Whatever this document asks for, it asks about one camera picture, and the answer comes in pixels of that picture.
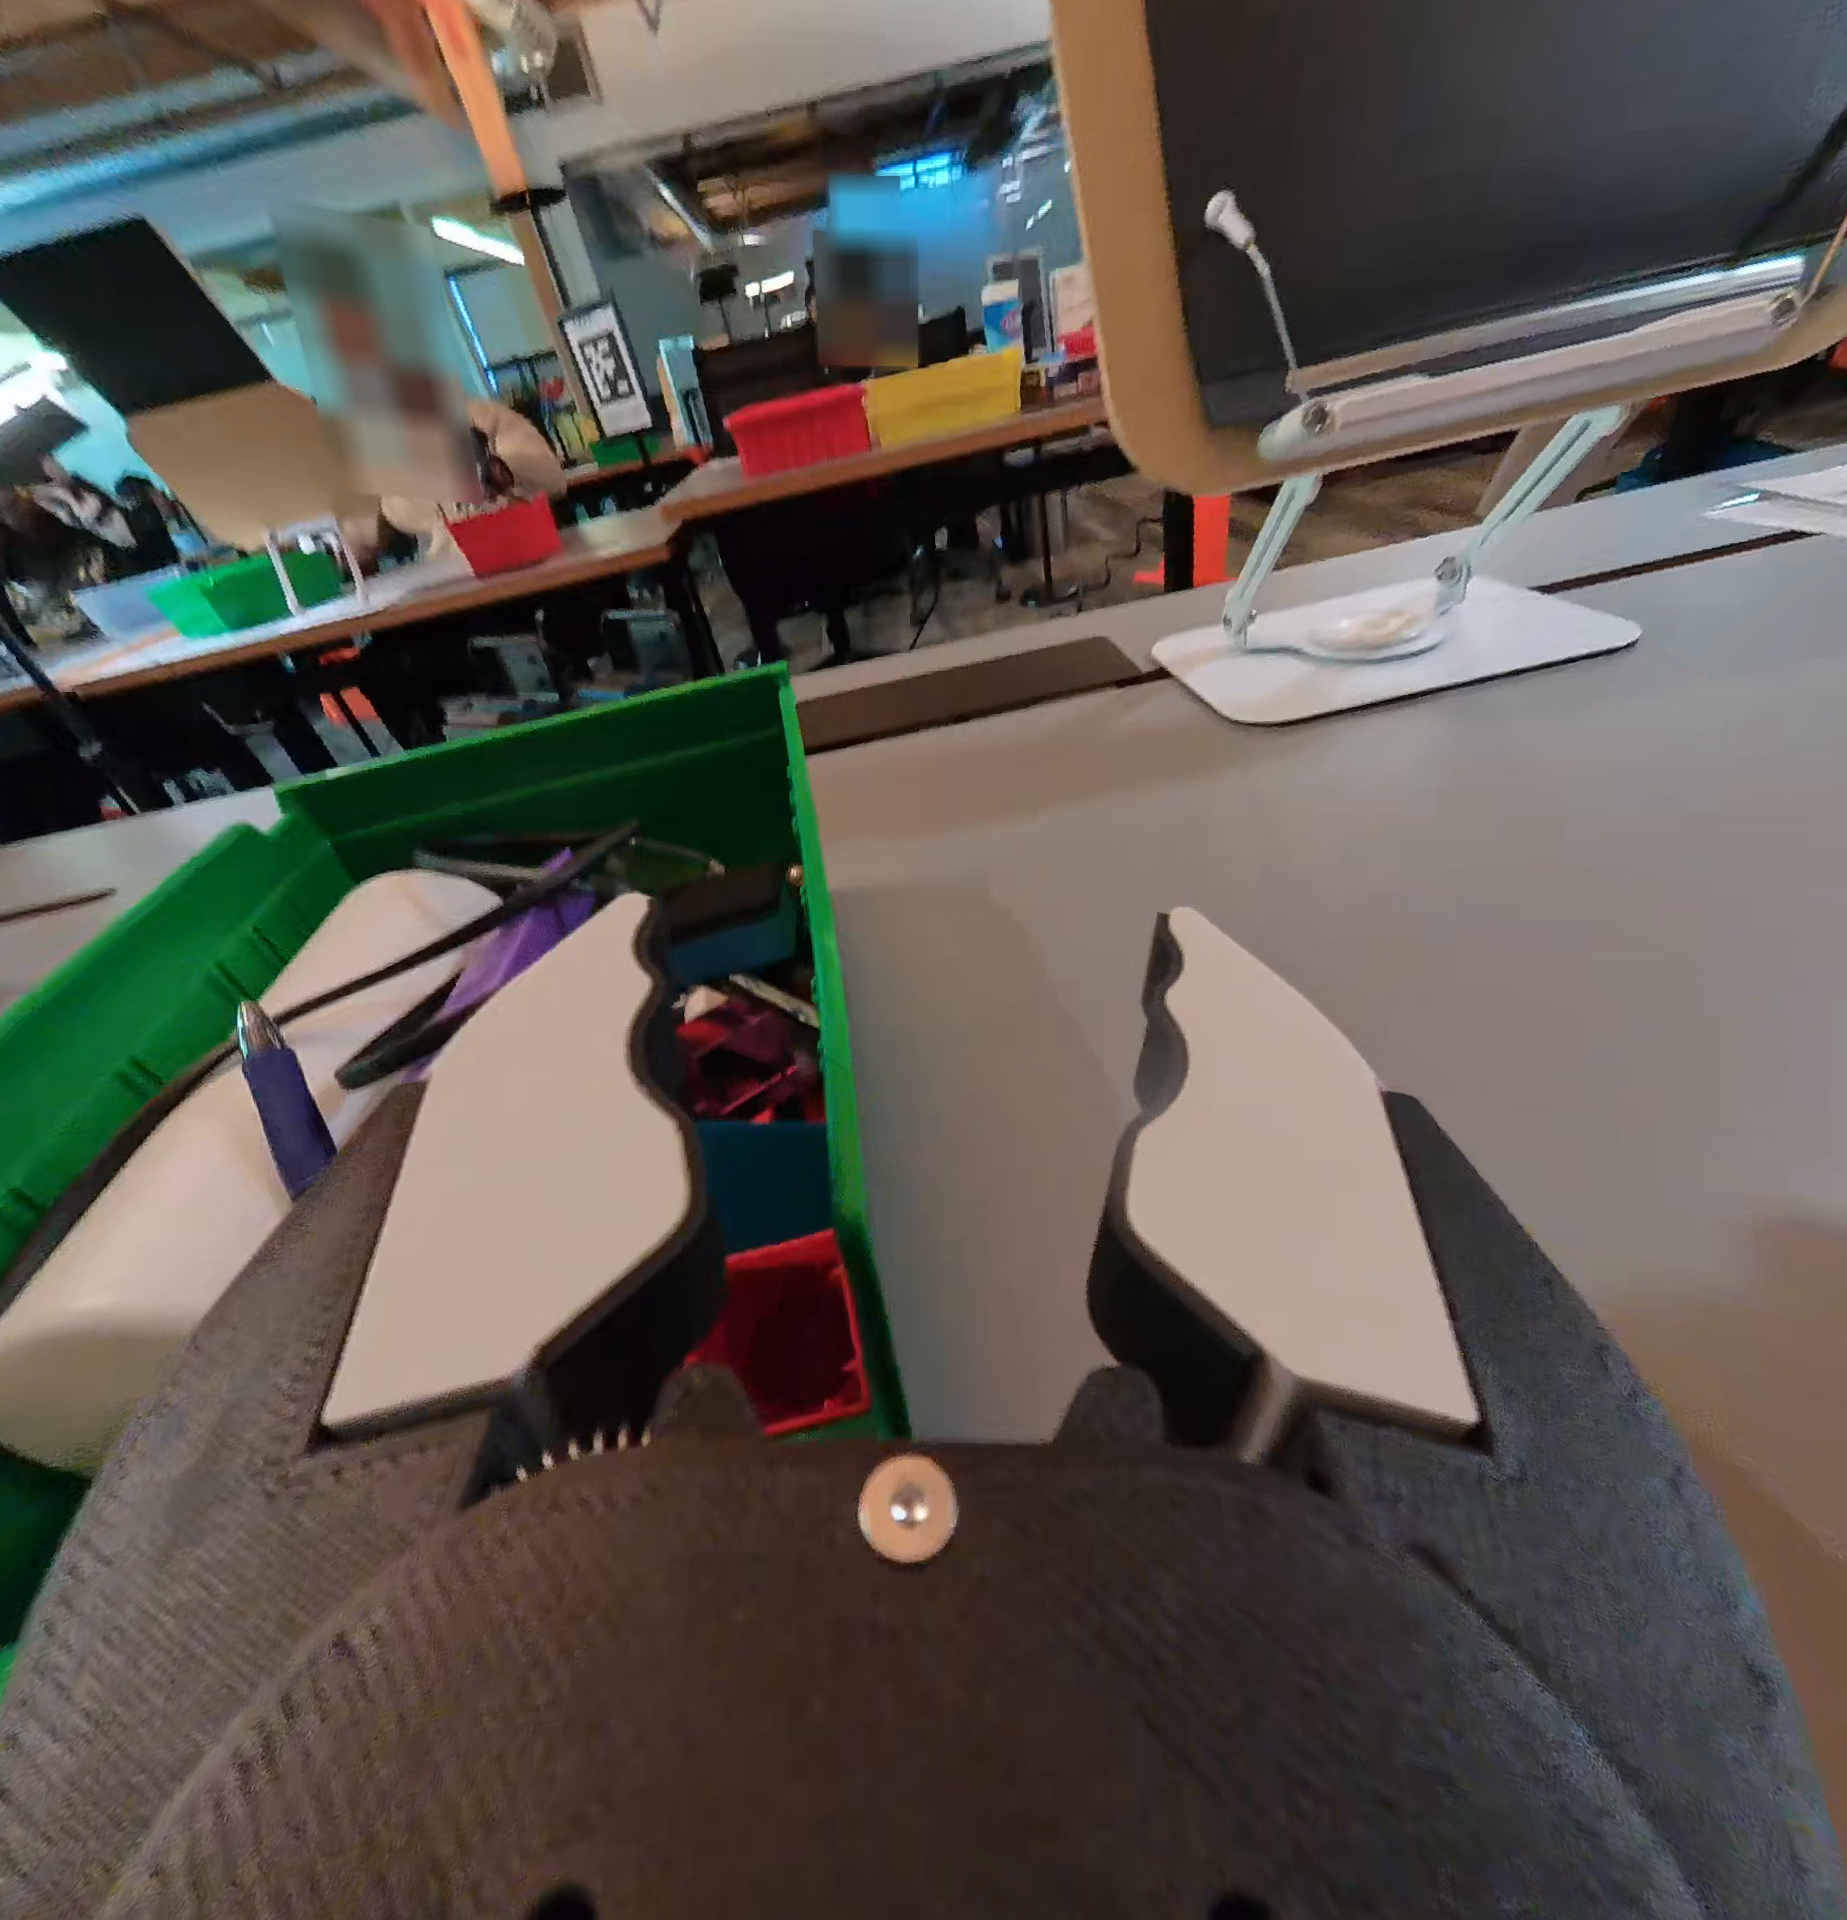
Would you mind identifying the orange wooden pillar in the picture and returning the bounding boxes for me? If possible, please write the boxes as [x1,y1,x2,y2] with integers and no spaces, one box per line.
[414,0,573,393]

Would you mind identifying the small marker sign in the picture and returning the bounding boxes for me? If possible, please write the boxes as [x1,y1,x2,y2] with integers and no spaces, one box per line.
[557,298,655,439]

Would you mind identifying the green plastic bin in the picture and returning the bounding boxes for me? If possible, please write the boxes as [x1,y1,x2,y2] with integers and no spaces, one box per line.
[0,663,913,1775]

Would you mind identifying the grey desk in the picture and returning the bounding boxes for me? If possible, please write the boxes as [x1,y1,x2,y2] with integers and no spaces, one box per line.
[0,437,1847,1920]

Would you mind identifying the black cable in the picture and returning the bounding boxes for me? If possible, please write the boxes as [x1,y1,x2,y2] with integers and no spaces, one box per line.
[250,818,640,1094]

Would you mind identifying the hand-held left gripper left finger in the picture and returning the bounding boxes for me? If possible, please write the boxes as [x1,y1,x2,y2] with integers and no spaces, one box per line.
[320,893,729,1487]

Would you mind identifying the black cardboard board stand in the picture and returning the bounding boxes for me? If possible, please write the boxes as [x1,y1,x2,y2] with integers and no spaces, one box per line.
[0,215,370,616]

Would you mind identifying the large red bin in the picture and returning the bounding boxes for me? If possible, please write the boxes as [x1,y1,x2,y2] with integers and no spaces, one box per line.
[726,385,876,481]

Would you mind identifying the translucent pink cube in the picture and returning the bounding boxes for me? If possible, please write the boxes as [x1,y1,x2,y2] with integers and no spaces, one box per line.
[677,982,829,1125]

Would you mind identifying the paper sheets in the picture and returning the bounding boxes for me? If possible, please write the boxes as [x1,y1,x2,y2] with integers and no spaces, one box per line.
[1704,458,1847,547]

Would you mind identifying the white box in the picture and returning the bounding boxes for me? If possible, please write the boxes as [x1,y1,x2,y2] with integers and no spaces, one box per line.
[0,869,505,1482]

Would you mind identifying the wooden top table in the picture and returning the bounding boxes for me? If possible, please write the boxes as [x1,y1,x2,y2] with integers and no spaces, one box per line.
[662,393,1135,528]
[0,512,692,723]

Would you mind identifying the distant green bin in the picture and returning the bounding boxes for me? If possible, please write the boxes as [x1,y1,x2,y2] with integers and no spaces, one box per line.
[148,553,345,639]

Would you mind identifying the small red bin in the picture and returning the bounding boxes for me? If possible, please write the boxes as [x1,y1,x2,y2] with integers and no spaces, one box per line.
[441,495,564,580]

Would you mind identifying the red hollow block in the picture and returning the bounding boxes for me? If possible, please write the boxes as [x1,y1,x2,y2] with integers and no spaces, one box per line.
[688,1230,877,1440]

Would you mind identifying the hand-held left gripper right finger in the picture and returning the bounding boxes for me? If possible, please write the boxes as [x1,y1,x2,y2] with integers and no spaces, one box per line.
[1087,905,1482,1466]

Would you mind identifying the blue pen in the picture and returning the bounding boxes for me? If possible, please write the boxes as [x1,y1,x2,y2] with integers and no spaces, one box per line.
[238,1001,339,1200]

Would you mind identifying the blue flat piece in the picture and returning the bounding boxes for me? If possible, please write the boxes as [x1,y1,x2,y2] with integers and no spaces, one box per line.
[662,906,804,992]

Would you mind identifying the yellow plastic bin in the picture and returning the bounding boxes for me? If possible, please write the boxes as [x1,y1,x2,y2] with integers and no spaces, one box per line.
[864,350,1027,450]

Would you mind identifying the long purple block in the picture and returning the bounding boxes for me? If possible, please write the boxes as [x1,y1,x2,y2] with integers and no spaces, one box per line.
[435,848,600,1038]

